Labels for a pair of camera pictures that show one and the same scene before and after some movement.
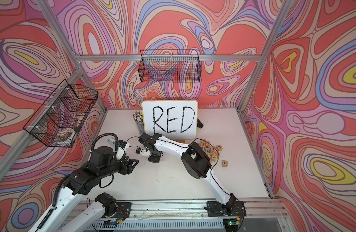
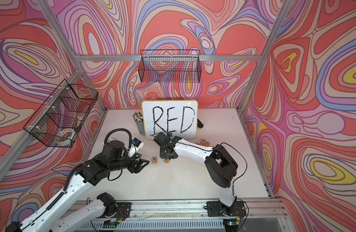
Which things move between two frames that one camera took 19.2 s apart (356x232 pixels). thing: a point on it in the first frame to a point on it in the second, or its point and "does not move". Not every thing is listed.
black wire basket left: (58, 120) does not move
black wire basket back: (172, 65) does not move
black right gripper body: (155, 156) to (163, 154)
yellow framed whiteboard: (176, 119) does not move
